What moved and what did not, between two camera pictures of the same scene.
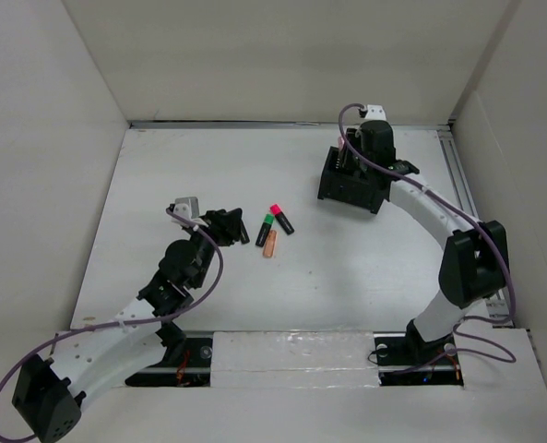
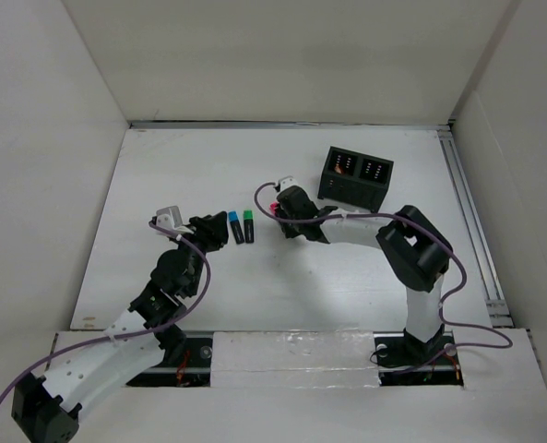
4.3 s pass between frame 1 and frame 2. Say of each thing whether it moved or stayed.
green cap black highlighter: moved
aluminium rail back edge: stayed
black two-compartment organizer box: stayed
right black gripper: moved
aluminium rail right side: stayed
